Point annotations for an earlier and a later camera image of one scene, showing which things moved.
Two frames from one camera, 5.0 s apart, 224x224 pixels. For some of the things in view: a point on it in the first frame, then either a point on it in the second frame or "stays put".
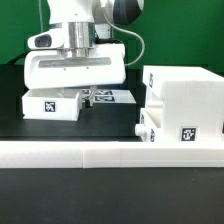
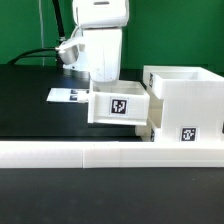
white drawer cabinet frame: [186, 104] stays put
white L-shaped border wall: [111, 154] stays put
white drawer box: [54, 104] to [118, 102]
